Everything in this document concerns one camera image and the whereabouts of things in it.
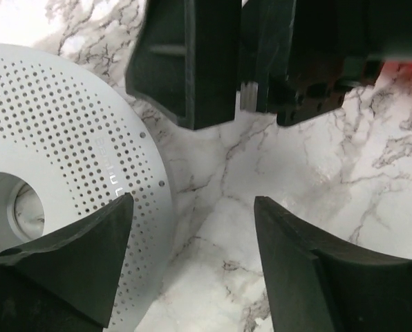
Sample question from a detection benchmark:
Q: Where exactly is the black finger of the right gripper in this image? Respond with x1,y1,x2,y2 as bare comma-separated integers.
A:
125,0,241,130

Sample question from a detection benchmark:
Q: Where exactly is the grey cable spool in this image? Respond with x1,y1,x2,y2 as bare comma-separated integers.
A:
0,44,176,331

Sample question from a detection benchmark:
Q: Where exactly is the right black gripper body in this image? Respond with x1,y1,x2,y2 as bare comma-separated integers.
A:
268,1,412,127

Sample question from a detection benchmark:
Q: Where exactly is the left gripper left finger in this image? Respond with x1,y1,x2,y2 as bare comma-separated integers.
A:
0,194,133,331

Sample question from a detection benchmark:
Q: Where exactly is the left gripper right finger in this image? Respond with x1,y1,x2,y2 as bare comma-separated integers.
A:
254,196,412,331

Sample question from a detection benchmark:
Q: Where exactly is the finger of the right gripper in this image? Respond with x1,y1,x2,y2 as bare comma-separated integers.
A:
238,1,297,113

